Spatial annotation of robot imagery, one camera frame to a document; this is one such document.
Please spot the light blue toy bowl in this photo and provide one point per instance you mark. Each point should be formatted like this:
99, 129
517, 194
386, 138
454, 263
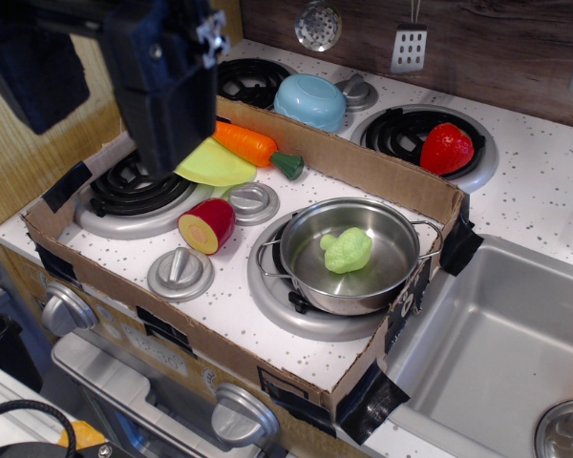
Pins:
311, 100

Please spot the silver plate in corner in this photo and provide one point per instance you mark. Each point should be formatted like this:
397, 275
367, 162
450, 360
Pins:
554, 431

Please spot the back right black burner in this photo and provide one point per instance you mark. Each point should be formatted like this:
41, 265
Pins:
401, 131

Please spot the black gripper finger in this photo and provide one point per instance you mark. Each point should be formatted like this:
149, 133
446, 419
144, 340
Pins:
162, 57
42, 79

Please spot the silver oven knob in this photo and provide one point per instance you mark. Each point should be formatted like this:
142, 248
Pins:
239, 419
64, 311

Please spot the back left black burner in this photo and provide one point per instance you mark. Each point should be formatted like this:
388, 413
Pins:
253, 81

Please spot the red toy strawberry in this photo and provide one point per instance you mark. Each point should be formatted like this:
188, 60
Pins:
446, 150

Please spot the yellow-green toy plate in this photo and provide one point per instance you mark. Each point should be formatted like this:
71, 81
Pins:
213, 164

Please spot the stainless steel pan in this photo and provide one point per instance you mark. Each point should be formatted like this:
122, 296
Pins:
399, 245

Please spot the silver sink basin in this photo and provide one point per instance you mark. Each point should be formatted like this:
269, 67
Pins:
489, 353

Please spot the silver stove knob front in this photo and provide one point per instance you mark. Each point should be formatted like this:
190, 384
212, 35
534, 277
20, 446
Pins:
180, 275

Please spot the silver stove knob centre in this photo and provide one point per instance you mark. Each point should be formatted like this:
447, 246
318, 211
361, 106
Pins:
253, 203

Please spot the orange tape piece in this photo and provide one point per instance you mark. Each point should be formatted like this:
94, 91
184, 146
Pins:
86, 436

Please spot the hanging silver strainer ladle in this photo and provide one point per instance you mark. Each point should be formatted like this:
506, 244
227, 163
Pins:
318, 26

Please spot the light green toy broccoli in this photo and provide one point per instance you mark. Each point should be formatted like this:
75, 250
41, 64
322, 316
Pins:
348, 252

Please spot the orange toy carrot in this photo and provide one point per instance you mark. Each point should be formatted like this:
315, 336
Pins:
258, 149

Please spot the red toy fruit half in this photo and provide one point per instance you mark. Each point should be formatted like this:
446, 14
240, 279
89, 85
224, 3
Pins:
208, 225

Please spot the silver stove knob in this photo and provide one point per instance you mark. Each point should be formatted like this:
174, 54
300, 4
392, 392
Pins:
359, 94
253, 203
180, 275

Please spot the silver oven door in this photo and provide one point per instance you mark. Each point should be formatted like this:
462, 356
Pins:
147, 412

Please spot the silver stove knob back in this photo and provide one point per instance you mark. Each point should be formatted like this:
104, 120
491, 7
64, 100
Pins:
359, 94

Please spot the silver oven knob left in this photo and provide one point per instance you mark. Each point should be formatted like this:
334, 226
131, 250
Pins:
64, 311

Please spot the cardboard fence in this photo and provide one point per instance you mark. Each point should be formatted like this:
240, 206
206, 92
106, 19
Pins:
329, 393

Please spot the silver oven knob right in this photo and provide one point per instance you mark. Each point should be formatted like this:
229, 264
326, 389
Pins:
239, 419

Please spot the hanging silver spatula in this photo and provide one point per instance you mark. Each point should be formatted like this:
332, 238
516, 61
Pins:
409, 46

